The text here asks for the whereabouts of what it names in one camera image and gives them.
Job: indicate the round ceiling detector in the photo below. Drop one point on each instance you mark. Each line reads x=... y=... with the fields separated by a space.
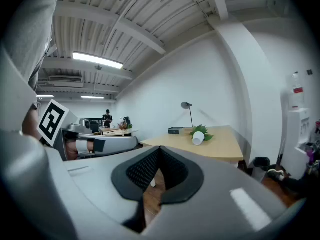
x=98 y=67

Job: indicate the small green plant in vase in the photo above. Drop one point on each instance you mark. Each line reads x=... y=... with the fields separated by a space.
x=130 y=126

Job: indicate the ceiling air conditioner unit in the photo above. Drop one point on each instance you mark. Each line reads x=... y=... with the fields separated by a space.
x=66 y=80

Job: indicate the round white table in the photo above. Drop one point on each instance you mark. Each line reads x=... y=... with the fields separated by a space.
x=117 y=132

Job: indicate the black and white shoe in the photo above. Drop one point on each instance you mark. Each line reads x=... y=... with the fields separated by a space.
x=276 y=175

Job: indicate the dark grey desk lamp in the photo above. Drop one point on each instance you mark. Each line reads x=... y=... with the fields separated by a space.
x=186 y=105

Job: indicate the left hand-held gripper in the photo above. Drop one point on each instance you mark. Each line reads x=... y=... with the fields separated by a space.
x=53 y=121

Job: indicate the white water dispenser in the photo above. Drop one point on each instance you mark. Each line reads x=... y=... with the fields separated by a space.
x=296 y=139

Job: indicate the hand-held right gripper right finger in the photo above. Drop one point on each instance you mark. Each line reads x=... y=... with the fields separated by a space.
x=212 y=199

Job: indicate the clear water jug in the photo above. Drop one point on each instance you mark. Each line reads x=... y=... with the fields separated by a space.
x=297 y=94

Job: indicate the long ceiling light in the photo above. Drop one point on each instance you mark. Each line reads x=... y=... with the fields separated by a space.
x=45 y=96
x=97 y=60
x=92 y=97

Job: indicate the person's left hand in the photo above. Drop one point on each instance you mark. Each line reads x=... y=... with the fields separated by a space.
x=71 y=150

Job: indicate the dried brown plant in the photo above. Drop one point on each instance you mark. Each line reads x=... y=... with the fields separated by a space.
x=122 y=126

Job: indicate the black office chair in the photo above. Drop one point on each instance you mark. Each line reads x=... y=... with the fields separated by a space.
x=126 y=121

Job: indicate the dark green box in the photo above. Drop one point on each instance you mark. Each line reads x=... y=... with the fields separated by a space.
x=176 y=130

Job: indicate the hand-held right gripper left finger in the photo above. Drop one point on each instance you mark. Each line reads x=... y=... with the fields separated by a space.
x=100 y=181

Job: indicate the light wooden tray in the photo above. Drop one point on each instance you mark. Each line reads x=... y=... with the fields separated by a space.
x=188 y=131

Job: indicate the person's grey shirt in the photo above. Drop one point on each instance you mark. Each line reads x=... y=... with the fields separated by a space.
x=32 y=29

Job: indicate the person's left forearm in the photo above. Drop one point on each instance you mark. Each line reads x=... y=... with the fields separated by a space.
x=30 y=124

